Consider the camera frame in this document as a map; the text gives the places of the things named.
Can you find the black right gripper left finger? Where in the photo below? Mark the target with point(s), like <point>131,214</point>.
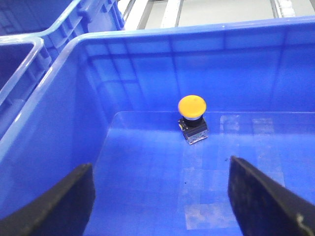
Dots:
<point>63,210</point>

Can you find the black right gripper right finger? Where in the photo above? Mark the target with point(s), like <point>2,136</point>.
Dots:
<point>263,207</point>

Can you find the yellow mushroom push button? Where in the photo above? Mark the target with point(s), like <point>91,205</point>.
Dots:
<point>192,123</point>

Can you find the large blue bin right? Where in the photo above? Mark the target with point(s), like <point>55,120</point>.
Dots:
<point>111,99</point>

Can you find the large blue bin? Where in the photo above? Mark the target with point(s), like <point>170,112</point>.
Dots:
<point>57,21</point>
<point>111,99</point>

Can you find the small blue bin lower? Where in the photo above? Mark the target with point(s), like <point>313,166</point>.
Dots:
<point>23,63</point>

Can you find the large blue bin left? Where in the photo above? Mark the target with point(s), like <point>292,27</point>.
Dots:
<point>57,21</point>

